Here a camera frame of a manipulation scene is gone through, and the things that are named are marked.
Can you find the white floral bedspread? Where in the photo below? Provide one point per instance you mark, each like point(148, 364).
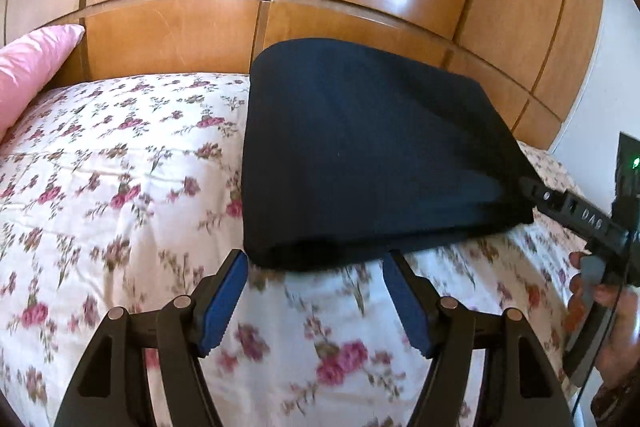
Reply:
point(125, 187)

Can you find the dark navy pants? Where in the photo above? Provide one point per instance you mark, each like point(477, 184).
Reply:
point(360, 147)

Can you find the pink pillow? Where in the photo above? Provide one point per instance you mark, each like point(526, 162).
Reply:
point(30, 67)

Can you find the person's right hand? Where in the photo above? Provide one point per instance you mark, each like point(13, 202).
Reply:
point(627, 332)

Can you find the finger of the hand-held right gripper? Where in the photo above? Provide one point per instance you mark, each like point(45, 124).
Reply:
point(565, 207)

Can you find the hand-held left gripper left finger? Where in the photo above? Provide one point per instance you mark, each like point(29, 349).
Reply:
point(225, 302)

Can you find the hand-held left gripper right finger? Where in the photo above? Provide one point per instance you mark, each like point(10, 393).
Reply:
point(407, 307)

